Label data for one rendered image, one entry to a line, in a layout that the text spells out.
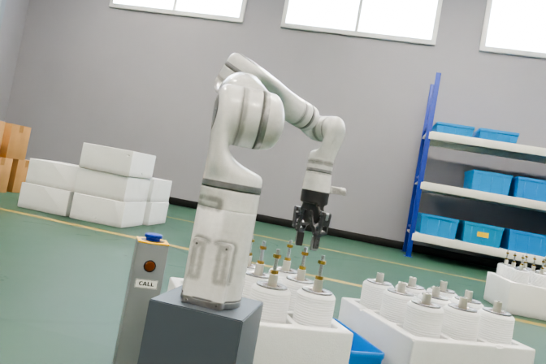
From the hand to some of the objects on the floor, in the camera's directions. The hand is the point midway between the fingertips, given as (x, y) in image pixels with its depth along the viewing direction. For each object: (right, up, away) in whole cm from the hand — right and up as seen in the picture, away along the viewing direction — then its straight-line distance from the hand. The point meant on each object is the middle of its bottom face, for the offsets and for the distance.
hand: (306, 243), depth 138 cm
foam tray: (-17, -32, -5) cm, 37 cm away
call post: (-42, -27, -21) cm, 54 cm away
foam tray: (+145, -70, +174) cm, 237 cm away
